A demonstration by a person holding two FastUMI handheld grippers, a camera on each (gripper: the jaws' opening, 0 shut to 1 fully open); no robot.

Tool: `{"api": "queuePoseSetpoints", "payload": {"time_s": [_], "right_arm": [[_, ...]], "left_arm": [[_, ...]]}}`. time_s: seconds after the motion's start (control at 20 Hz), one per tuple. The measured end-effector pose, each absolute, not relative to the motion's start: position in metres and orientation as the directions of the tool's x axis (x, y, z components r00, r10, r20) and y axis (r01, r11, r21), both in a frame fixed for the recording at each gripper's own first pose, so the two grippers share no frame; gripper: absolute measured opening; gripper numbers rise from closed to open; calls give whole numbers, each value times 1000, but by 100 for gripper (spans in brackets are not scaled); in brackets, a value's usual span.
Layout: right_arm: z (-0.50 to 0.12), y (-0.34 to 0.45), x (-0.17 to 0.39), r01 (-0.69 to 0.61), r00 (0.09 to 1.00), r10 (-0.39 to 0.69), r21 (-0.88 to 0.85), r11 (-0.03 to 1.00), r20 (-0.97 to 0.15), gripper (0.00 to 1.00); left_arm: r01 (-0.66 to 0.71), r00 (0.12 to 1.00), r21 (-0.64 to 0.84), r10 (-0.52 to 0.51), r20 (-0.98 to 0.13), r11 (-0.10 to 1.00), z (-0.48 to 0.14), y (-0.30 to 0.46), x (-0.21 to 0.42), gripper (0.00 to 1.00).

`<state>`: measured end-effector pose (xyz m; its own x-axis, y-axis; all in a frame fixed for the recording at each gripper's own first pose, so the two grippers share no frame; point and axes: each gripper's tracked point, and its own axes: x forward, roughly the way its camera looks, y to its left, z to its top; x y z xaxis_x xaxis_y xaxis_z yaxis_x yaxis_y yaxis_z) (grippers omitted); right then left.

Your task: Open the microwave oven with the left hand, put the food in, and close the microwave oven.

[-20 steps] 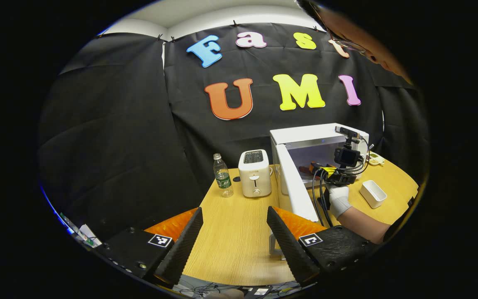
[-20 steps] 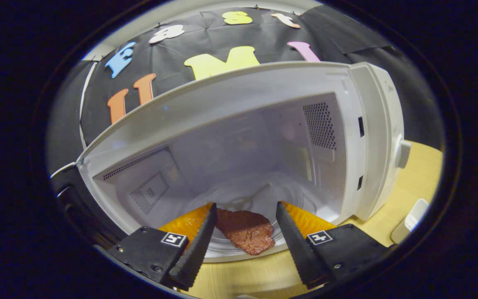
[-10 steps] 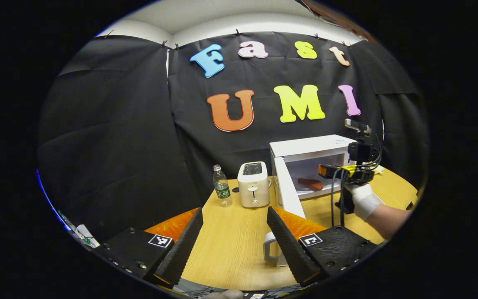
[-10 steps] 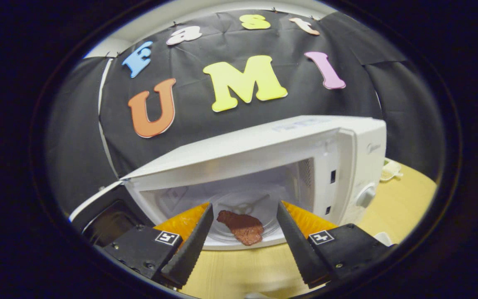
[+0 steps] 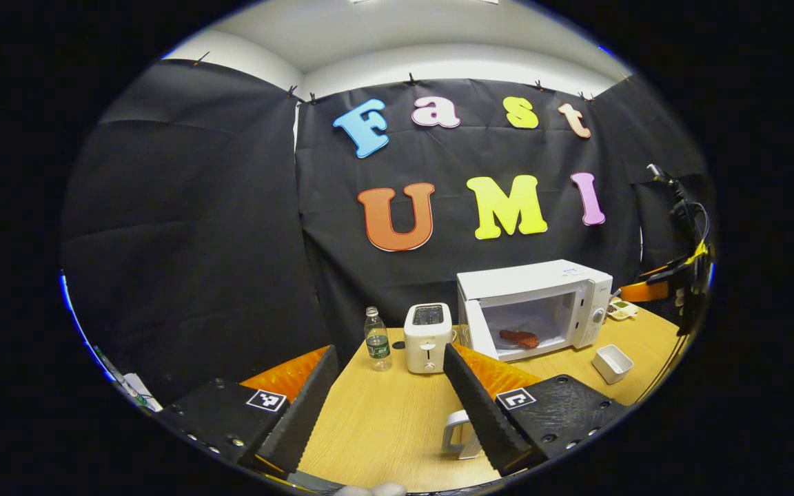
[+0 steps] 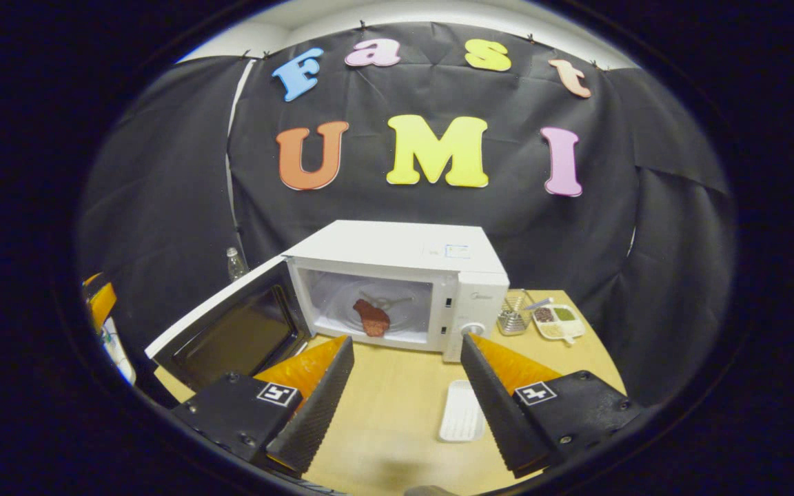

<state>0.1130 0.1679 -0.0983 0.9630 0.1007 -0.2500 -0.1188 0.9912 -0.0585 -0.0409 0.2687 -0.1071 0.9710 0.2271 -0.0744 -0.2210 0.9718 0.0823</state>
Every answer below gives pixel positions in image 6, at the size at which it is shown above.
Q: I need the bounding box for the clear plastic bottle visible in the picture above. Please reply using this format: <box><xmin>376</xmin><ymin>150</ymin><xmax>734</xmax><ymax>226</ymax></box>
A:
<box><xmin>226</xmin><ymin>247</ymin><xmax>250</xmax><ymax>282</ymax></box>

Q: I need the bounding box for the red-brown meat piece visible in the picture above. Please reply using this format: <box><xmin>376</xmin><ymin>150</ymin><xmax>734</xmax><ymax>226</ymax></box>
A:
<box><xmin>353</xmin><ymin>298</ymin><xmax>391</xmax><ymax>338</ymax></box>

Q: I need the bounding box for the metal wire basket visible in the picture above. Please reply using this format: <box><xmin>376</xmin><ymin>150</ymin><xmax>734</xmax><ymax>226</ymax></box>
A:
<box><xmin>497</xmin><ymin>289</ymin><xmax>532</xmax><ymax>336</ymax></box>

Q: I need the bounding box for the black backdrop cloth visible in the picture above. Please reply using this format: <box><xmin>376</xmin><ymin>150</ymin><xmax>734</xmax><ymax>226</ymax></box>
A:
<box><xmin>77</xmin><ymin>21</ymin><xmax>735</xmax><ymax>407</ymax></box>

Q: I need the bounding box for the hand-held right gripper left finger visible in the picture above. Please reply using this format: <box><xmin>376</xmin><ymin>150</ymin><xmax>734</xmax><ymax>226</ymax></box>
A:
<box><xmin>171</xmin><ymin>335</ymin><xmax>355</xmax><ymax>477</ymax></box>

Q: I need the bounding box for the white microwave oven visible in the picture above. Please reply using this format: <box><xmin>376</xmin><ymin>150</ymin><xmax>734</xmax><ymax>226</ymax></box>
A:
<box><xmin>145</xmin><ymin>220</ymin><xmax>510</xmax><ymax>392</ymax></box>

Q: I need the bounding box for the small white food tray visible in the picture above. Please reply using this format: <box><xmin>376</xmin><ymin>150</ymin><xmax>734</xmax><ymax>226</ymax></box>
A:
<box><xmin>438</xmin><ymin>380</ymin><xmax>487</xmax><ymax>443</ymax></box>

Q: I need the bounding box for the white divided seasoning tray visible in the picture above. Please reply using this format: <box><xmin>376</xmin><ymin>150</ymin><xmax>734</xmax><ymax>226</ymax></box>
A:
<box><xmin>532</xmin><ymin>303</ymin><xmax>587</xmax><ymax>343</ymax></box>

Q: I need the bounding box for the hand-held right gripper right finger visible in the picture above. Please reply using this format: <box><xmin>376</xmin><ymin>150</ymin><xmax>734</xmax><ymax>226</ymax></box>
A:
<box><xmin>460</xmin><ymin>334</ymin><xmax>646</xmax><ymax>479</ymax></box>

